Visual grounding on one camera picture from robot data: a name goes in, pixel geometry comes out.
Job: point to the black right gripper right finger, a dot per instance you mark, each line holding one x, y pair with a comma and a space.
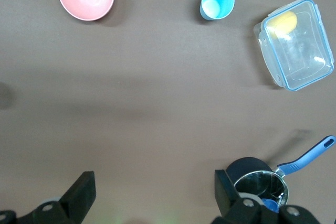
223, 195

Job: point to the yellow round fruit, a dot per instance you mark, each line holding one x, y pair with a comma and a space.
284, 23

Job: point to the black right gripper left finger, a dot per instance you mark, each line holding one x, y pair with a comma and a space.
78, 197

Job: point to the glass pot lid blue knob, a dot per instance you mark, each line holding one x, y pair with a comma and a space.
262, 184

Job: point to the clear plastic container blue rim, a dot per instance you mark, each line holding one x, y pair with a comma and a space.
299, 56

